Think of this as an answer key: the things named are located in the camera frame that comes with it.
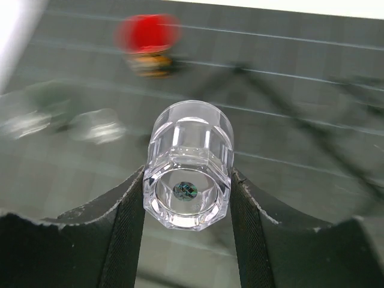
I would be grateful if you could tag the black grid mat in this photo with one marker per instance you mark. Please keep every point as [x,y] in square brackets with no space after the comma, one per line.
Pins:
[62,61]

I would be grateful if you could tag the red skull mug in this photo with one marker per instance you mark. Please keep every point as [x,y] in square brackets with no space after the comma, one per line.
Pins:
[147,40]

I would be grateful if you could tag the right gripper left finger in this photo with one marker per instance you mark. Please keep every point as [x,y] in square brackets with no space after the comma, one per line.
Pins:
[94,245]

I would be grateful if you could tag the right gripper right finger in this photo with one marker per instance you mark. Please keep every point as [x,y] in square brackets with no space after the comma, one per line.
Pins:
[279,246]

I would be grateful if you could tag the small clear faceted glass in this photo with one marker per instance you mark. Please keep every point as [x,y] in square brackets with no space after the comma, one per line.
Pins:
[187,177]

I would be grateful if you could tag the black wire dish rack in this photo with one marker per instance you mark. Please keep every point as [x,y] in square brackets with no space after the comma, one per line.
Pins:
[324,134]

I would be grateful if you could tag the clear plastic cup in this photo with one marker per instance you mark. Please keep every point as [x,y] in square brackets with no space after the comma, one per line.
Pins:
[98,127]

